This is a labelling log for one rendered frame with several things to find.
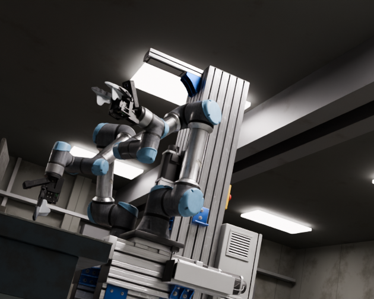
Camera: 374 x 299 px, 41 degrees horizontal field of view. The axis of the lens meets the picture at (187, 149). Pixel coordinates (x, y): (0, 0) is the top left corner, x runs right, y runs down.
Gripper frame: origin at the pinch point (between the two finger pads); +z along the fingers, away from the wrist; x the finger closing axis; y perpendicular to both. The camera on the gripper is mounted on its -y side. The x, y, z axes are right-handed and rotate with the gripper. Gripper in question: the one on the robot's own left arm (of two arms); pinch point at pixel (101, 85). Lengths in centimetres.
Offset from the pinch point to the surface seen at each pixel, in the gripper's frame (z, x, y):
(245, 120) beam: -314, 150, -186
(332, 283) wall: -879, 301, -133
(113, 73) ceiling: -193, 245, -209
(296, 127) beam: -283, 71, -141
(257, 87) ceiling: -270, 107, -190
